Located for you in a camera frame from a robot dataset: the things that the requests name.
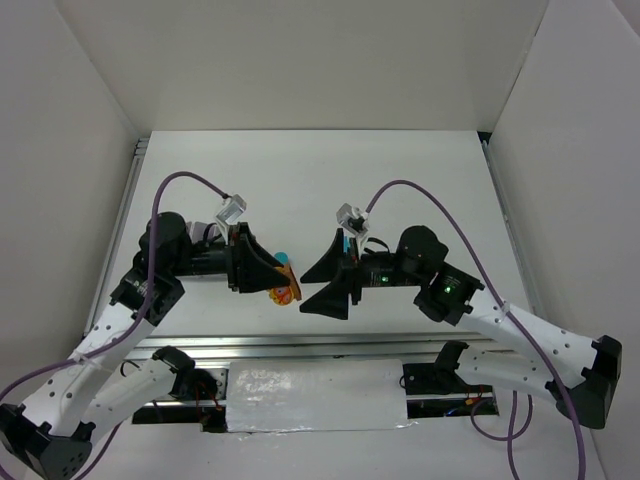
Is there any teal rounded lego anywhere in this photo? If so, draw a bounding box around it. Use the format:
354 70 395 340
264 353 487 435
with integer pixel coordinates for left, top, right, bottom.
274 252 290 265

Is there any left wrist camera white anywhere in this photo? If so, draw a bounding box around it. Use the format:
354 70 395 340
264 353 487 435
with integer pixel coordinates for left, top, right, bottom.
214 194 247 242

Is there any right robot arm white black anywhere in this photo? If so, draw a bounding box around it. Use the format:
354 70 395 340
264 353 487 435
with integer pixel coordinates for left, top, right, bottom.
300 226 622 429

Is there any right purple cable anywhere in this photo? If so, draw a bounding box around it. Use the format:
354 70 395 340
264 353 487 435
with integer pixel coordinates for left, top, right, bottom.
364 179 589 480

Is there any white divided container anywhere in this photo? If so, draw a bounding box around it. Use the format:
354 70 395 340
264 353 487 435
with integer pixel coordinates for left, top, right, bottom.
186 221 221 243

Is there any purple cable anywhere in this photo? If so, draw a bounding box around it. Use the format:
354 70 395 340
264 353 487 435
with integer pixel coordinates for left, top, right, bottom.
0 171 231 471
364 179 589 480

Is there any silver foil tape panel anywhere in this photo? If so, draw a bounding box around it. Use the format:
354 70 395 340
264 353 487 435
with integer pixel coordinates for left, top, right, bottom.
226 359 409 433

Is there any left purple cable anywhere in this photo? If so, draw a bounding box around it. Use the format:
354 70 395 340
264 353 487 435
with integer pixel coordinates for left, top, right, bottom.
0 171 231 471

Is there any aluminium front rail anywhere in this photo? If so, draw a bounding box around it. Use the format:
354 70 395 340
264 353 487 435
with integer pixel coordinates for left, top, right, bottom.
128 333 503 360

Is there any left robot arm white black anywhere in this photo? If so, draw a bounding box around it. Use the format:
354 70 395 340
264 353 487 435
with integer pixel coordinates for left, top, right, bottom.
1 212 290 479

